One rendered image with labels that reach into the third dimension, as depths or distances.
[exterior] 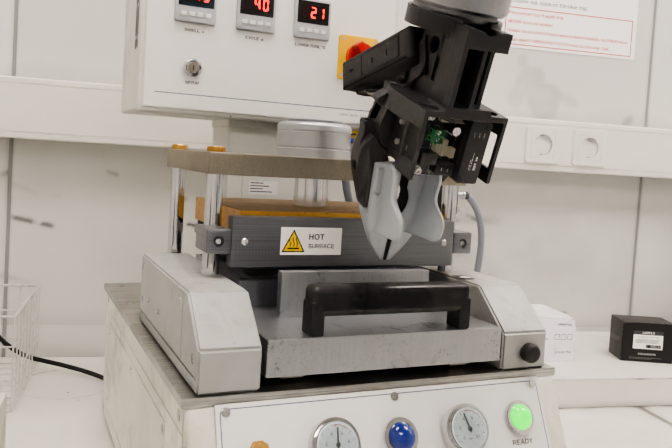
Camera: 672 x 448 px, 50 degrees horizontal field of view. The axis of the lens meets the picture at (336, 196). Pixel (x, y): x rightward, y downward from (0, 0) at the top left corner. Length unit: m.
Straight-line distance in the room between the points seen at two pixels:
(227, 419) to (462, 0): 0.34
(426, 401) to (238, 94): 0.43
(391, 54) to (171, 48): 0.35
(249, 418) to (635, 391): 0.81
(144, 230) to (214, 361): 0.76
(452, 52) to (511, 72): 0.94
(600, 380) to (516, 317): 0.54
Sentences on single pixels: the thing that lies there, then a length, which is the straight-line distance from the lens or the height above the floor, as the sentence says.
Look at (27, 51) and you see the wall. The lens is 1.31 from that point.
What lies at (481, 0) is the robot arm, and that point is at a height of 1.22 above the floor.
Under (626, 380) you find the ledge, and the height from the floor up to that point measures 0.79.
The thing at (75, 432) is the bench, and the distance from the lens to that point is 0.99.
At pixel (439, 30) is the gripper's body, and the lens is 0.52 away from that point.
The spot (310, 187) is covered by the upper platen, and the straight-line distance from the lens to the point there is 0.74.
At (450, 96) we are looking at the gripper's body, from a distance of 0.51.
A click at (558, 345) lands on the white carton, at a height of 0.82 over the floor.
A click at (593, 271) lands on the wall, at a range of 1.55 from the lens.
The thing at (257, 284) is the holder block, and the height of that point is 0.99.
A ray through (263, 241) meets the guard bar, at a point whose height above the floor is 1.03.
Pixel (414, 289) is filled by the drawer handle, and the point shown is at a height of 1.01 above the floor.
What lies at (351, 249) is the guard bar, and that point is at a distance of 0.67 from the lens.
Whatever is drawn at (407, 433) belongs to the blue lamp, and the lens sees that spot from 0.60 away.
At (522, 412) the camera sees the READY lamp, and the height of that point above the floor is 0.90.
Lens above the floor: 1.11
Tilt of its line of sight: 3 degrees down
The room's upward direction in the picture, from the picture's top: 4 degrees clockwise
